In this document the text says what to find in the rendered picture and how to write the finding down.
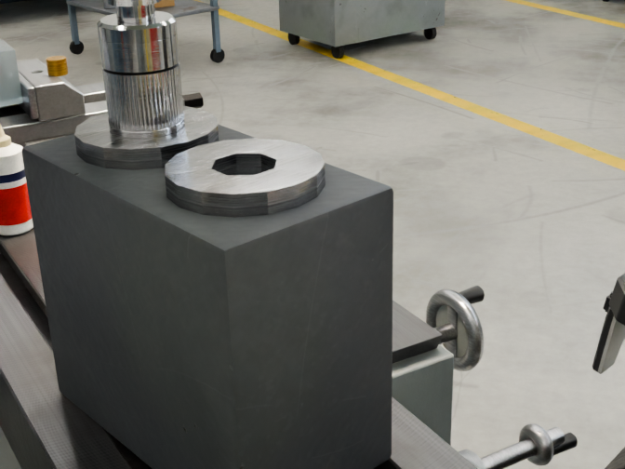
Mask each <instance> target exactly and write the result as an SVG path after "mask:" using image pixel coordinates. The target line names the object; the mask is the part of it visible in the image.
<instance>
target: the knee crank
mask: <svg viewBox="0 0 625 469"><path fill-rule="evenodd" d="M577 444H578V440H577V438H576V436H575V435H573V434H572V433H566V434H564V433H563V431H562V430H561V429H560V428H559V427H553V428H551V429H549V430H547V431H546V430H545V429H543V428H542V427H541V426H539V425H538V424H536V423H530V424H527V425H525V426H524V427H523V428H522V429H521V431H520V435H519V442H518V443H515V444H513V445H511V446H508V447H507V448H505V449H501V450H498V451H496V452H494V453H491V454H489V455H486V456H485V457H483V458H480V457H479V456H478V455H477V454H476V453H474V452H473V451H471V450H469V449H464V450H461V451H459V453H460V454H461V455H462V456H463V457H464V458H466V459H467V460H468V461H469V462H471V463H472V464H473V465H474V466H475V467H477V468H478V469H504V468H507V467H509V466H511V465H513V464H516V463H518V462H521V461H523V460H525V459H528V460H529V461H530V462H532V463H533V464H535V465H537V466H542V465H546V464H548V463H549V462H550V461H551V460H552V457H553V456H554V455H556V454H559V453H561V452H564V451H567V450H569V449H572V448H575V447H576V446H577Z"/></svg>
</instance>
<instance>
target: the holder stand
mask: <svg viewBox="0 0 625 469"><path fill-rule="evenodd" d="M183 111H184V125H183V126H182V127H181V128H180V129H178V130H176V131H174V132H171V133H168V134H165V135H160V136H154V137H143V138H134V137H125V136H120V135H117V134H114V133H113V132H111V131H110V129H109V121H108V114H107V112H106V113H103V114H98V115H95V116H92V117H89V118H88V119H87V120H86V121H84V122H83V123H81V124H80V125H78V126H77V127H76V130H75V133H74V134H72V135H68V136H64V137H60V138H56V139H53V140H49V141H43V142H39V143H36V144H32V145H28V146H25V147H24V148H22V151H21V152H22V158H23V165H24V170H25V177H26V182H27V188H28V195H29V200H30V206H31V212H32V218H33V229H34V235H35V241H36V247H37V253H38V260H39V265H40V271H41V277H42V283H43V289H44V295H45V301H46V307H47V318H48V324H49V330H50V336H51V342H52V348H53V354H54V360H55V366H56V371H57V378H58V384H59V389H60V392H61V393H62V394H63V395H65V396H66V397H67V398H68V399H70V400H71V401H72V402H73V403H74V404H75V405H76V406H77V407H78V408H80V409H81V410H82V411H83V412H84V413H86V414H87V415H88V416H89V417H90V418H92V419H93V420H94V421H95V422H97V423H98V424H99V425H100V426H101V427H103V428H104V429H105V430H106V431H107V432H109V433H110V434H111V435H112V436H114V437H115V438H116V439H117V440H118V441H120V442H121V443H122V444H123V445H124V446H126V447H127V448H128V449H129V450H131V451H132V452H133V453H134V454H135V455H137V456H138V457H139V458H140V459H141V460H143V461H144V462H145V463H146V464H148V465H149V466H150V467H151V468H152V469H374V468H375V467H377V466H379V465H380V464H382V463H384V462H386V461H388V460H389V459H390V457H391V455H392V255H393V190H392V187H391V186H389V185H386V184H383V183H380V182H377V181H373V180H371V179H368V178H366V177H363V176H360V175H357V174H354V173H352V172H350V171H347V170H344V169H342V168H339V167H334V166H332V165H329V164H327V163H324V160H323V158H322V156H321V154H320V153H318V152H316V151H315V150H313V149H311V148H310V147H308V146H306V145H303V144H298V143H295V142H291V141H283V140H269V139H257V138H254V137H252V136H249V135H247V134H244V133H241V132H239V131H236V130H233V129H230V128H228V127H224V126H221V125H219V124H218V121H217V117H216V116H215V115H213V114H211V113H209V112H207V111H206V110H201V109H196V108H193V107H188V106H183Z"/></svg>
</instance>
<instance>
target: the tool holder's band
mask: <svg viewBox="0 0 625 469"><path fill-rule="evenodd" d="M97 26H98V34H99V39H100V40H102V41H105V42H110V43H117V44H137V43H148V42H154V41H160V40H164V39H168V38H169V37H172V36H174V35H175V34H176V33H177V23H176V18H175V17H174V16H172V15H171V14H169V13H166V12H162V11H155V17H154V18H153V19H151V20H145V21H133V22H130V21H120V20H119V19H118V18H117V17H116V14H112V15H108V16H105V17H103V18H101V19H100V21H99V22H98V23H97Z"/></svg>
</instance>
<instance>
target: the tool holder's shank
mask: <svg viewBox="0 0 625 469"><path fill-rule="evenodd" d="M160 1H161V0H108V4H109V5H111V6H115V8H116V17H117V18H118V19H119V20H120V21H130V22H133V21H145V20H151V19H153V18H154V17H155V8H154V4H155V3H158V2H160Z"/></svg>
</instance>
